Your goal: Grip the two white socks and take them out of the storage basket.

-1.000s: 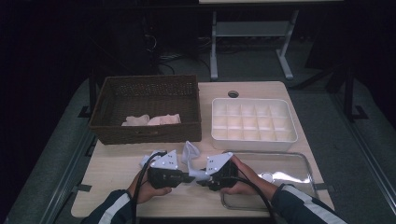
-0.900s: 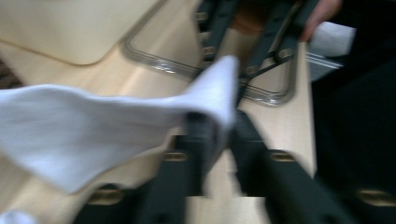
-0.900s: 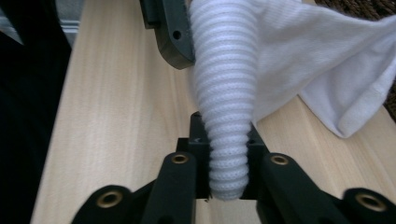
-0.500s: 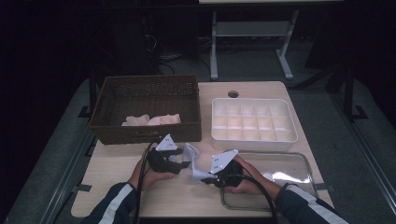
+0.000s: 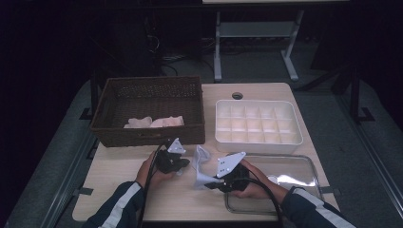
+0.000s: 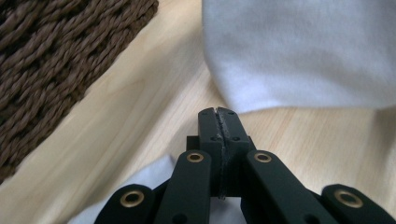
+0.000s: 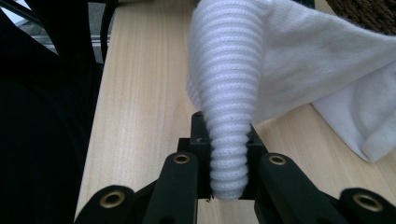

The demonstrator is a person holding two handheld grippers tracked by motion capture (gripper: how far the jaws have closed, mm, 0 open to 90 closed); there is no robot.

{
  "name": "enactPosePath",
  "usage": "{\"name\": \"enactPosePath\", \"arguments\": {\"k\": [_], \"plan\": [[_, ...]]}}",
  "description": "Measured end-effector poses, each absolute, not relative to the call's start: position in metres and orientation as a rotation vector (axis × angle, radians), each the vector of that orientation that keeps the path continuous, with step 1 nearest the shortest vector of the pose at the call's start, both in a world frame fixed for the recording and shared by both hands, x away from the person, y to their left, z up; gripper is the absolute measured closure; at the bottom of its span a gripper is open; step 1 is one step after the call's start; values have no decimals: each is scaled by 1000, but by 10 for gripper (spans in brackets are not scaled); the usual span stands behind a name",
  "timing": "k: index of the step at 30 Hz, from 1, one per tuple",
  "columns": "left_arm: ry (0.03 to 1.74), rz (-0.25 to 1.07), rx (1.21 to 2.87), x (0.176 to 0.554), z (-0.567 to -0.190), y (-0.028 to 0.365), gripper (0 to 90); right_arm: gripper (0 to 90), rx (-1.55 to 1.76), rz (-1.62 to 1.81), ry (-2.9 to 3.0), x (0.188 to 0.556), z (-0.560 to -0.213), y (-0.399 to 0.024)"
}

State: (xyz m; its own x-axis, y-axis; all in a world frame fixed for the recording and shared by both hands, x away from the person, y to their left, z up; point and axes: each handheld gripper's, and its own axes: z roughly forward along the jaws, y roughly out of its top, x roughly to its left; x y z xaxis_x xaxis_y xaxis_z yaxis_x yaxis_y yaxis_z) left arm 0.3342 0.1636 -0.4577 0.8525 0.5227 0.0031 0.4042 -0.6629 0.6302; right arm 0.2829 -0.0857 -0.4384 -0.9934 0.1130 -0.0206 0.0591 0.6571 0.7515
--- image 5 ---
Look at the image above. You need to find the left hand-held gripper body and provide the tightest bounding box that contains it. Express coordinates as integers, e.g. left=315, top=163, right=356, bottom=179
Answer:
left=154, top=137, right=192, bottom=175

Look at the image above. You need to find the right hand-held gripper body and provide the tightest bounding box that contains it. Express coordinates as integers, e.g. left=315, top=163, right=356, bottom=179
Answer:
left=215, top=151, right=252, bottom=193

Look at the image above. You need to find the white sock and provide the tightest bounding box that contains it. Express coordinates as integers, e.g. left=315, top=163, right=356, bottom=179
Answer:
left=175, top=144, right=222, bottom=191

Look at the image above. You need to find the clear plastic box lid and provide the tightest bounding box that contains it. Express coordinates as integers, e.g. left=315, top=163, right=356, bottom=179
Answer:
left=223, top=153, right=324, bottom=217

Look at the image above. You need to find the pink sock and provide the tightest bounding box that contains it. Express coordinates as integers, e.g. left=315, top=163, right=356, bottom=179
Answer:
left=148, top=115, right=185, bottom=128

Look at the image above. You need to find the white divided storage box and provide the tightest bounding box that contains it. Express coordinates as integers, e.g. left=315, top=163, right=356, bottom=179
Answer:
left=214, top=99, right=304, bottom=155

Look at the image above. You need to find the beige sheer sock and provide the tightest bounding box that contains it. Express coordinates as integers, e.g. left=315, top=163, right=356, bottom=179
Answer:
left=123, top=116, right=154, bottom=129

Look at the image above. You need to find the brown wicker basket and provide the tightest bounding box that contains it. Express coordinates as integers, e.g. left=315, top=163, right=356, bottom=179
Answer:
left=89, top=75, right=206, bottom=148

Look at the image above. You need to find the person's right hand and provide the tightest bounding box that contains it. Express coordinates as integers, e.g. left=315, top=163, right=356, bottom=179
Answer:
left=231, top=159, right=288, bottom=205

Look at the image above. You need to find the person's left hand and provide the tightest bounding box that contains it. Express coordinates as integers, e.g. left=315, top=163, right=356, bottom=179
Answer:
left=135, top=151, right=177, bottom=190

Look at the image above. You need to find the grey tape strip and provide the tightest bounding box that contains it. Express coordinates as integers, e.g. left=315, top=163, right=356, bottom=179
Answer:
left=72, top=187, right=95, bottom=197
left=319, top=186, right=342, bottom=196

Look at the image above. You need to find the black metal stand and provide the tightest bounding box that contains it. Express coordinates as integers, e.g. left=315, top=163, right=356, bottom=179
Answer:
left=79, top=70, right=100, bottom=122
left=348, top=67, right=376, bottom=125

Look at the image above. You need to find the white metal stand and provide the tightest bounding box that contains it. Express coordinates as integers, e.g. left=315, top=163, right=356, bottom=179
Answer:
left=212, top=9, right=305, bottom=84

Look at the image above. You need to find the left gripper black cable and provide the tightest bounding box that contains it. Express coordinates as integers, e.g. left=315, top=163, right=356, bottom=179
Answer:
left=136, top=143, right=170, bottom=228

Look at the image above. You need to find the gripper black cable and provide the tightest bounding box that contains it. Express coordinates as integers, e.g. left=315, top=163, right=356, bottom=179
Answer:
left=136, top=143, right=170, bottom=228
left=240, top=177, right=284, bottom=228

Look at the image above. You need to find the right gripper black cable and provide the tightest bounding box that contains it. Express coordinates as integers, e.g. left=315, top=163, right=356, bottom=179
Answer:
left=240, top=177, right=284, bottom=228

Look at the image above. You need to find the floor cables bundle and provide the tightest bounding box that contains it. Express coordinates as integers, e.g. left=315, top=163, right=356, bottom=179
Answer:
left=161, top=54, right=188, bottom=77

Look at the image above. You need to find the grey metal floor rail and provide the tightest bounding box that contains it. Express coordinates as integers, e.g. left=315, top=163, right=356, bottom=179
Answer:
left=336, top=94, right=403, bottom=219
left=39, top=132, right=99, bottom=228

